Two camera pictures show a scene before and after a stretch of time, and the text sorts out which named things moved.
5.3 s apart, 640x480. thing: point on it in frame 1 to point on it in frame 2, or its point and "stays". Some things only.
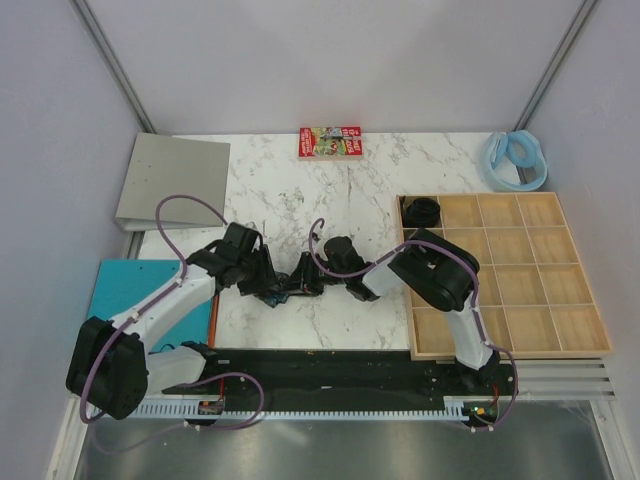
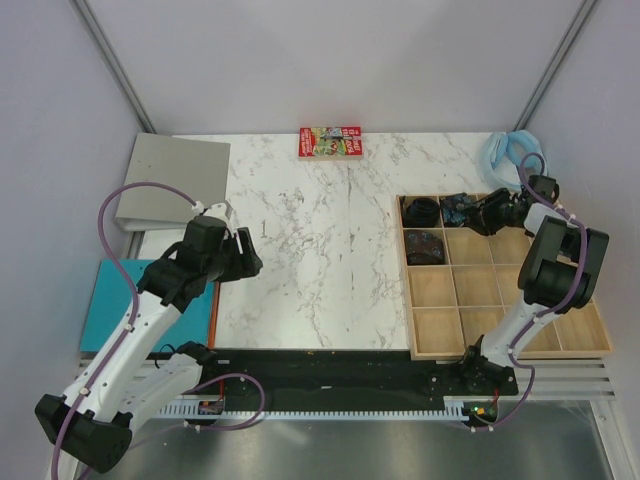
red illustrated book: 330,143 stays
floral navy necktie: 276,298 to 453,209
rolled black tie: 421,213 stays
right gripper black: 302,281 to 487,226
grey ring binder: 162,166 stays
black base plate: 346,373 stays
